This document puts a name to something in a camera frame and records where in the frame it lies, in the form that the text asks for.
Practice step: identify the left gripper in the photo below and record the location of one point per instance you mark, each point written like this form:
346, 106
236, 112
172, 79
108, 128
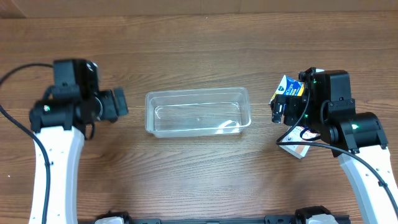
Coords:
119, 101

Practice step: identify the blue yellow VapoDrops box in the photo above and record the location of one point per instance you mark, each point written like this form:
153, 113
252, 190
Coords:
288, 86

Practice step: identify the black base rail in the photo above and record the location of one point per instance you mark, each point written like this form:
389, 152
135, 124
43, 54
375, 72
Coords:
268, 219

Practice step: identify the clear plastic container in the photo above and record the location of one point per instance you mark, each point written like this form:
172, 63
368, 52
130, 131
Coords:
197, 112

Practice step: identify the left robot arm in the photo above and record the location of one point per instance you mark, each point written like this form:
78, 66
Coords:
58, 123

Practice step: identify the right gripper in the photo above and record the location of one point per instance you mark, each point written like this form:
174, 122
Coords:
278, 107

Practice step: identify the white Hansaplast plaster box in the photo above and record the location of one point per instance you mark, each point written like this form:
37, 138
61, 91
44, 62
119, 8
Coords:
299, 134

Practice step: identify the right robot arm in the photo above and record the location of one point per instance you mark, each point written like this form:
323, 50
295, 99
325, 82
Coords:
326, 107

